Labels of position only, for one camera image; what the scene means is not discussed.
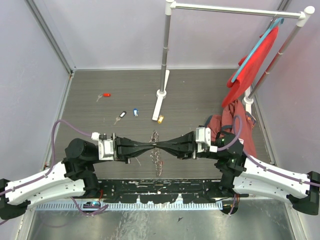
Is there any blue key tag with key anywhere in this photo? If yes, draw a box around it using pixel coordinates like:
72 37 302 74
133 108 139 117

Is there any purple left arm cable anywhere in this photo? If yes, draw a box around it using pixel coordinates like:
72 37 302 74
0 119 110 228

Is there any white slotted cable duct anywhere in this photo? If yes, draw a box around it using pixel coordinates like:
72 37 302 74
35 200 223 211

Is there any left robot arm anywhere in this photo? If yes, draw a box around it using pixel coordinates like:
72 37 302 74
0 132 156 221

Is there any key with small red tag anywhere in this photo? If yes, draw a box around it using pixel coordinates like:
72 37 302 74
96 93 111 102

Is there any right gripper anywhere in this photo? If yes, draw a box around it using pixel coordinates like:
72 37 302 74
154 130 222 160

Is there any key with black tag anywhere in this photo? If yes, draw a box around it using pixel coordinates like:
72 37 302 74
114 111 127 125

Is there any red cloth on hanger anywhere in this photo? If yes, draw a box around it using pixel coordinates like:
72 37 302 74
221 26 279 108

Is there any blue clothes hanger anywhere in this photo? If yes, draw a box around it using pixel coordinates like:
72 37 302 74
231 17 285 83

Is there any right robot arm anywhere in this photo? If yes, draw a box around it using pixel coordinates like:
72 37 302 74
152 126 320 216

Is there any white clothes rack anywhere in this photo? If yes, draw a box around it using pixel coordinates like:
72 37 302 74
151 0 316 121

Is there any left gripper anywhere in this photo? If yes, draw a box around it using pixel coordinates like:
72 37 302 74
90 133 156 165

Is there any metal disc keyring organizer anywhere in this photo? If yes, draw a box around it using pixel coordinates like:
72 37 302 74
149 130 163 177

